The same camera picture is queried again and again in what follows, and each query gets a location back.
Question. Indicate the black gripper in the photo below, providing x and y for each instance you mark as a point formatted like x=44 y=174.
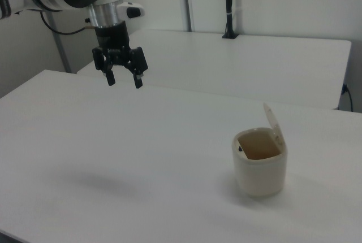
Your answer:
x=113 y=38

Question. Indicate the cream hinged bin lid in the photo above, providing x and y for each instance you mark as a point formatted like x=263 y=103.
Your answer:
x=272 y=120

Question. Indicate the white side table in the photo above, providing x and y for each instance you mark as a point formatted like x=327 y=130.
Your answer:
x=226 y=65

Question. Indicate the grey partition frame post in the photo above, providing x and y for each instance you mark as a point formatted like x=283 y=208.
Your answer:
x=60 y=48
x=186 y=0

